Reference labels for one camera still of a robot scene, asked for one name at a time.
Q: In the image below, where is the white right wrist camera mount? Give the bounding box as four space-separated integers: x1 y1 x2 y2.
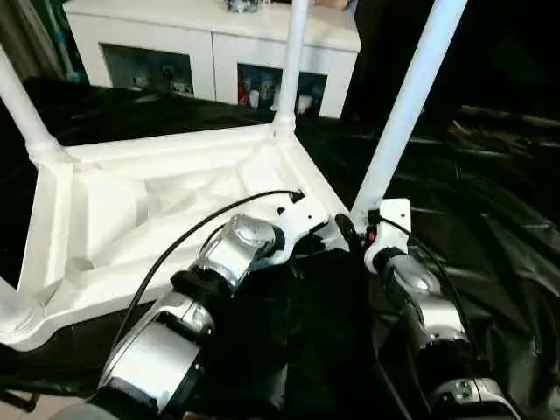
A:
364 198 413 276

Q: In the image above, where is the white glass-door cabinet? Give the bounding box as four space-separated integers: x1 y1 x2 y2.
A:
62 0 363 120

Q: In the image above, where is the grey curtain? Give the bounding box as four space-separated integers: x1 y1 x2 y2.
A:
0 0 59 81

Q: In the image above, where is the black table mat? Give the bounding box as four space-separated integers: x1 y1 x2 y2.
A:
0 76 560 420

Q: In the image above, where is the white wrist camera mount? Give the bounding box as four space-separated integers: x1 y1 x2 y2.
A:
272 191 333 269
364 198 413 276

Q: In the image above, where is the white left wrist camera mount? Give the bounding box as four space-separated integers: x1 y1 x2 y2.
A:
272 191 333 269

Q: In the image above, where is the white plastic table top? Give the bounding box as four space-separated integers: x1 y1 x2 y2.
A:
0 121 356 354

